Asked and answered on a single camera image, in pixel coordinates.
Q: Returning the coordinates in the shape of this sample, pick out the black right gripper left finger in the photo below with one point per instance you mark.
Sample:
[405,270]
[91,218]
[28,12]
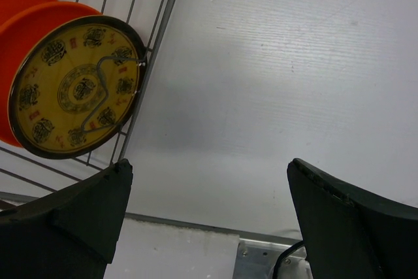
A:
[71,233]

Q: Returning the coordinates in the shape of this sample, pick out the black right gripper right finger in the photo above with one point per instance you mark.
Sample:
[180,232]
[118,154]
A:
[349,232]

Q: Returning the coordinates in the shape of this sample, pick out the yellow patterned plate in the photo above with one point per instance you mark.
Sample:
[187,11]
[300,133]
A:
[77,87]

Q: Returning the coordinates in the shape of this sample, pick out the metal mounting bracket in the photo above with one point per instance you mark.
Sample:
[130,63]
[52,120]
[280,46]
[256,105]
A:
[261,259]

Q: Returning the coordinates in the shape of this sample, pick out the grey wire dish rack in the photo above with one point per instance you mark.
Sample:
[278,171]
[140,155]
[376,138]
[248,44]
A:
[23,173]

